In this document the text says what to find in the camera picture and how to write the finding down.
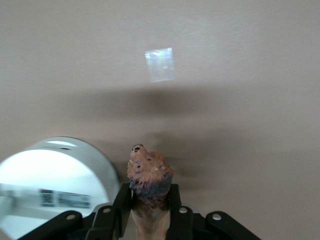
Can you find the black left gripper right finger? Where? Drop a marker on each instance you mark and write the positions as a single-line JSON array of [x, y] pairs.
[[178, 215]]

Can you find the small clear plastic bag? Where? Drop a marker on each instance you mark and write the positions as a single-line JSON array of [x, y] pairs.
[[160, 65]]

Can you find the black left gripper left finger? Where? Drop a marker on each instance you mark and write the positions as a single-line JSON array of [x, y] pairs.
[[121, 207]]

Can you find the white round desk lamp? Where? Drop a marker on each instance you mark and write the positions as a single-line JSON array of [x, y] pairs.
[[50, 175]]

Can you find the brown lion figurine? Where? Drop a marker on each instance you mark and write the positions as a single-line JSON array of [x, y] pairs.
[[150, 180]]

